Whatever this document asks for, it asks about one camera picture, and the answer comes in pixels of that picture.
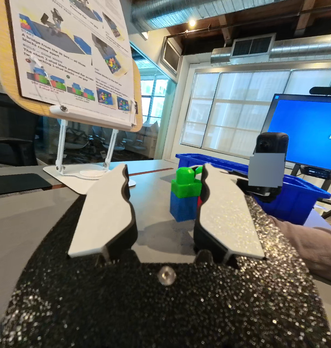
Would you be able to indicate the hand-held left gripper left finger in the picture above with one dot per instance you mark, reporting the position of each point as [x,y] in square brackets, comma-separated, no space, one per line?
[103,217]

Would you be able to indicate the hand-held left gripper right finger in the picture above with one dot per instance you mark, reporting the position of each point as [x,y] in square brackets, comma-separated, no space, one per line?
[230,220]

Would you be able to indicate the blue mega block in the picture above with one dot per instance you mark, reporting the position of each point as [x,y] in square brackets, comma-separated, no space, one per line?
[181,206]

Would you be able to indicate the green mega block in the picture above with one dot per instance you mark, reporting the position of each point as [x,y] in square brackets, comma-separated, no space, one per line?
[185,187]

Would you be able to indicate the blue plastic bin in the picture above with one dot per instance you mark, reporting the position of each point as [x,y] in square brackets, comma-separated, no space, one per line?
[290,201]

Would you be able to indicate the person's right forearm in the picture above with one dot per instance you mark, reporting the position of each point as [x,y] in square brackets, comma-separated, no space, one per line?
[312,244]

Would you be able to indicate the blue display screen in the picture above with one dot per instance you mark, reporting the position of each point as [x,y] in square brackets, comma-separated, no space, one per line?
[304,130]

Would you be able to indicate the black display stand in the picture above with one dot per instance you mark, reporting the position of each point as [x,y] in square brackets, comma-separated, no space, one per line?
[315,170]

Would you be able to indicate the large grid window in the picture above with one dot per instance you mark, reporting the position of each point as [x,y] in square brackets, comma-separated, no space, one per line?
[222,108]

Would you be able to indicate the cardboard box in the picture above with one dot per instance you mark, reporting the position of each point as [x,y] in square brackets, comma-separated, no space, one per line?
[153,138]

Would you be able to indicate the metal air vent grille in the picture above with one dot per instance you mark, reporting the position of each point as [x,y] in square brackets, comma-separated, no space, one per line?
[252,46]

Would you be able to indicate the black office chair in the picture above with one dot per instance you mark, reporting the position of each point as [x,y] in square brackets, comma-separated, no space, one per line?
[13,130]

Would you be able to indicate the ceiling spot light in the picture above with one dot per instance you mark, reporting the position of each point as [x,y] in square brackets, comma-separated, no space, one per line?
[192,23]

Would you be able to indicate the instruction board stand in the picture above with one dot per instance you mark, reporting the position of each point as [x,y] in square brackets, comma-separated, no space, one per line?
[73,40]

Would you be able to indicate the black video bar camera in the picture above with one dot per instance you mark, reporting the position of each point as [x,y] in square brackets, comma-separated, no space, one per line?
[325,90]

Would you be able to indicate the silver ventilation duct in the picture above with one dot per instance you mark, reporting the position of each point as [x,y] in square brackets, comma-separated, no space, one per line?
[160,13]
[304,50]

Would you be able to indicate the framed wall vent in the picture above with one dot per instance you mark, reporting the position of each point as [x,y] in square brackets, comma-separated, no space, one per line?
[170,57]

